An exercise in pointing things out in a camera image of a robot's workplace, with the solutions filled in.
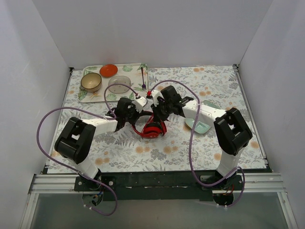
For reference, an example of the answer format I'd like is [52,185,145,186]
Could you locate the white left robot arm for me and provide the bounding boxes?
[54,96,147,191]

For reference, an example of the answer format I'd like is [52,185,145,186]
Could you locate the beige brown bowl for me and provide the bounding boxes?
[80,73,102,93]

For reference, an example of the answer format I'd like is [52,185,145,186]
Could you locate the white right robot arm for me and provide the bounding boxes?
[147,85,253,190]

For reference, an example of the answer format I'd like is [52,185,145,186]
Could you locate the light green divided plate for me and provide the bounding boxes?
[185,100,219,135]

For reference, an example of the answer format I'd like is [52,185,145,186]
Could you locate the orange red bowl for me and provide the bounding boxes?
[100,64,118,78]

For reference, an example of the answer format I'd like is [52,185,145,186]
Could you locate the purple plastic fork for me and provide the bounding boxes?
[141,67,146,90]

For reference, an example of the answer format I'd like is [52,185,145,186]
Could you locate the floral white serving tray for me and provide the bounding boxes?
[78,63,149,103]

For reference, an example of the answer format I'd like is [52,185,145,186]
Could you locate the clear glass dish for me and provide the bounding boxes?
[108,75,132,94]

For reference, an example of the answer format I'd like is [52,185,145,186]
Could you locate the aluminium frame rail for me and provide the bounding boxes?
[28,174,286,194]

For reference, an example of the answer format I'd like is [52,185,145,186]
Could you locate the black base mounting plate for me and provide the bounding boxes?
[74,171,243,201]

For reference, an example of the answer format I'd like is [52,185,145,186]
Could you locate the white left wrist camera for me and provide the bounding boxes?
[132,96,147,113]

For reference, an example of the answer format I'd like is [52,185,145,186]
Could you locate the floral tablecloth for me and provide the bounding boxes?
[47,66,267,174]

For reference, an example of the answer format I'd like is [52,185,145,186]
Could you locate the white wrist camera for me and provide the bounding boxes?
[146,89,164,107]
[132,96,147,113]

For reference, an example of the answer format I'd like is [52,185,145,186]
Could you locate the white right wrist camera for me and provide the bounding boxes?
[146,89,164,107]

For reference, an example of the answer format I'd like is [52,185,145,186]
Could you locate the red black headphones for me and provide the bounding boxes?
[131,111,167,139]

